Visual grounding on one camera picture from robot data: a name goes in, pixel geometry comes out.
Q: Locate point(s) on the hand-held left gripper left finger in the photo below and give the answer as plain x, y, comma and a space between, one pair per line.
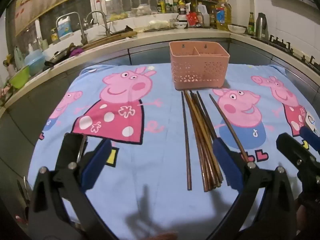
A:
96, 165

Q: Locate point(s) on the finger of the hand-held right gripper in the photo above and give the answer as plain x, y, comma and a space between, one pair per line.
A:
297, 152
311, 138

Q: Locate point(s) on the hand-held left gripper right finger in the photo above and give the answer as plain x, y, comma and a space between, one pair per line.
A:
227, 165

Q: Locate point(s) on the bunch of wooden chopsticks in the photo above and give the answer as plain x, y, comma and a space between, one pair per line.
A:
203, 140

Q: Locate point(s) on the pink perforated plastic basket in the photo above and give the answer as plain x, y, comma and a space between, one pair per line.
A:
200, 72

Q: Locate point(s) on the blue pig printed blanket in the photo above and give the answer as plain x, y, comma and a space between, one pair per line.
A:
155, 180

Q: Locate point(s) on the black gas stove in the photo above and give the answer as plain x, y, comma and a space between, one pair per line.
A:
287, 47

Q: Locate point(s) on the dark metal pan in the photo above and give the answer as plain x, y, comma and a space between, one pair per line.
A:
58, 57

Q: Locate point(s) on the purple cloth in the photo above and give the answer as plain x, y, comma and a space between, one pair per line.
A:
76, 52

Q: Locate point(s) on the green plastic bowl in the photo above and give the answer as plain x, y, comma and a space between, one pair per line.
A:
20, 78

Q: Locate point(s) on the blue plastic container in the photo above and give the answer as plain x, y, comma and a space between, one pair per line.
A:
35, 62

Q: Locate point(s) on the steel kettle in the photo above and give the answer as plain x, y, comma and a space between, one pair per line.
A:
261, 26

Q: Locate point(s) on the green glass bottle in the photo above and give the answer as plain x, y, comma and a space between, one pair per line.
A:
251, 25

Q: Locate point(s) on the wooden cutting board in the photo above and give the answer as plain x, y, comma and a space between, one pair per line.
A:
112, 37

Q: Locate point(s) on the clear plastic bottle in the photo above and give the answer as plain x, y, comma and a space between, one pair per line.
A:
18, 58

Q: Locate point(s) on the small yellow bottle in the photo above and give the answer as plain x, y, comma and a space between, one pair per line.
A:
54, 37

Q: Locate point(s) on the chrome faucet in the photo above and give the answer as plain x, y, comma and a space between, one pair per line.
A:
81, 27
107, 22

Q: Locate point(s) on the blue patterned white bowl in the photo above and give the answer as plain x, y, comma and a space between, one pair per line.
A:
180, 25

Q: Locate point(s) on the yellow cooking oil bottle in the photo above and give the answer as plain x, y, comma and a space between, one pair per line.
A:
222, 17

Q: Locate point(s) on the red packet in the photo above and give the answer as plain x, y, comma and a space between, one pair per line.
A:
193, 19

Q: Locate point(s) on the white plastic jug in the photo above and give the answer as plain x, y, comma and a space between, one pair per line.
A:
203, 16

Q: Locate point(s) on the white plastic bag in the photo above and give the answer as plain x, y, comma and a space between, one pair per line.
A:
160, 25

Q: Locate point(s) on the dark sauce bottle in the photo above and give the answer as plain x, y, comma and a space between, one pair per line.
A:
182, 10

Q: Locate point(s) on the row of condiment bottles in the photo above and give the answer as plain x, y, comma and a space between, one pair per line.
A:
167, 6

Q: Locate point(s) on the wall poster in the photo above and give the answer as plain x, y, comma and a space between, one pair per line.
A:
50, 0

